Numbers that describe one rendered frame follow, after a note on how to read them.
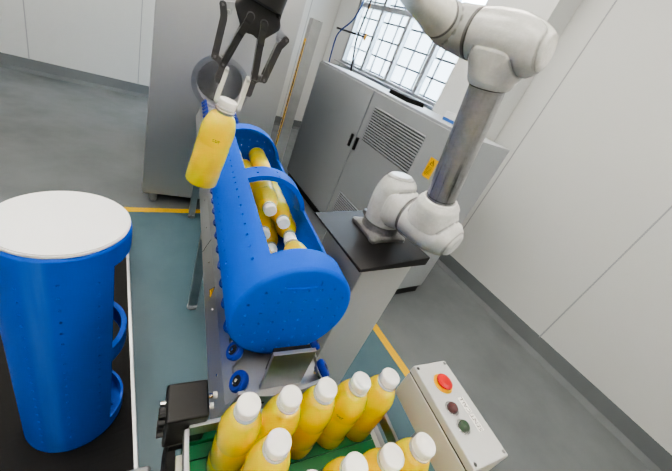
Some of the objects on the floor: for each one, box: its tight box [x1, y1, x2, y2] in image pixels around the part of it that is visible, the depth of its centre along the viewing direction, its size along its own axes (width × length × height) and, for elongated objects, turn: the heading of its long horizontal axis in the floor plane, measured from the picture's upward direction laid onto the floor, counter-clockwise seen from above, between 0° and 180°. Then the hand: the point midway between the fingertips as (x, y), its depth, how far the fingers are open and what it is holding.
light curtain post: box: [275, 18, 323, 163], centre depth 203 cm, size 6×6×170 cm
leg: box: [187, 234, 203, 310], centre depth 175 cm, size 6×6×63 cm
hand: (232, 90), depth 63 cm, fingers closed on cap, 4 cm apart
